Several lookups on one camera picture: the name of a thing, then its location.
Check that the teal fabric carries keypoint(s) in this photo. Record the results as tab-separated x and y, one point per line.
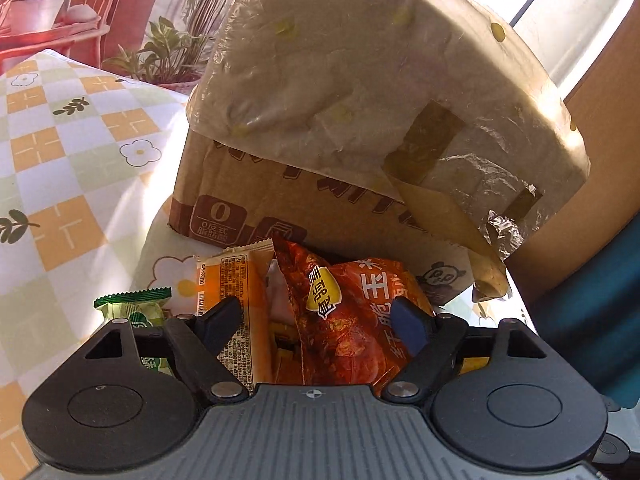
592	318

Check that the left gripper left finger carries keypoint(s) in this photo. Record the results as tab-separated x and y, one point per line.
196	343

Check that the checkered floral tablecloth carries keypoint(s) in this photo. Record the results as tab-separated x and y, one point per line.
88	164

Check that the orange-red chip bag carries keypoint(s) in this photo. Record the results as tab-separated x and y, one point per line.
343	314

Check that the yellow snack pouch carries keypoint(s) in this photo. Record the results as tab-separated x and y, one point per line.
471	363

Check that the orange bread packet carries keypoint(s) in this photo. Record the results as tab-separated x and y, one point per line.
241	272

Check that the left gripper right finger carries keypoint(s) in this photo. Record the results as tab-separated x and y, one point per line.
432	342

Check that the printed room backdrop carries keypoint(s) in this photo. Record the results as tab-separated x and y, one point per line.
164	42

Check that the green pineapple cake packet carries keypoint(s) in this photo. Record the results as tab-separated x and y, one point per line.
142	308

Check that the cardboard box with plastic liner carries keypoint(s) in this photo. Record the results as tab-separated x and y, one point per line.
423	131

